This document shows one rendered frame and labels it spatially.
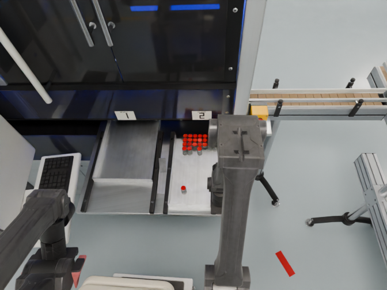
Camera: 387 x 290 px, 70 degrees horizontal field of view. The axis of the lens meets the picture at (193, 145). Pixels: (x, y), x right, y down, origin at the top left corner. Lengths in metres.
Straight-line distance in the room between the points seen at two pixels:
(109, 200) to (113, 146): 0.27
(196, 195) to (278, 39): 2.49
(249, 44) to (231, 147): 0.55
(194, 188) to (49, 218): 0.65
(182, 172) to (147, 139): 0.25
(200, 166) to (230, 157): 0.77
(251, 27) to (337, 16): 3.02
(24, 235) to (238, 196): 0.40
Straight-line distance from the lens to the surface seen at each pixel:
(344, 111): 1.50
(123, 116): 1.27
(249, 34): 0.94
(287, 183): 2.24
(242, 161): 0.46
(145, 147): 1.31
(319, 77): 3.03
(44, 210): 0.68
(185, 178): 1.20
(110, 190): 1.25
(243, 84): 1.08
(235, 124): 0.51
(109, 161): 1.32
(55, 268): 0.79
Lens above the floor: 1.96
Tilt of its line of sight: 57 degrees down
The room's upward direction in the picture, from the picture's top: 5 degrees counter-clockwise
